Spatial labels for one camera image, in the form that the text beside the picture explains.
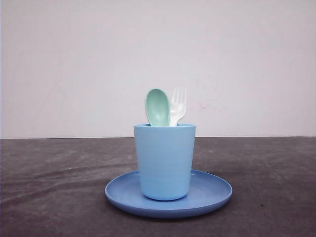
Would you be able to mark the mint green plastic spoon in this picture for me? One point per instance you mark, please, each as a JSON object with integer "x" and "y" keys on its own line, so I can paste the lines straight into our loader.
{"x": 157, "y": 108}

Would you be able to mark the white plastic fork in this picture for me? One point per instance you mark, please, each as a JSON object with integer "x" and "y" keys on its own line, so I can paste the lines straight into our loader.
{"x": 177, "y": 106}

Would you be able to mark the light blue plastic cup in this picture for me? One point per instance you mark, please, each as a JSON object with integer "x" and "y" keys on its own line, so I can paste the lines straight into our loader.
{"x": 165, "y": 157}

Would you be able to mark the blue plastic plate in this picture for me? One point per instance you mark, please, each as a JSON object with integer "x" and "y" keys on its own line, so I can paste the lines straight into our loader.
{"x": 207, "y": 193}

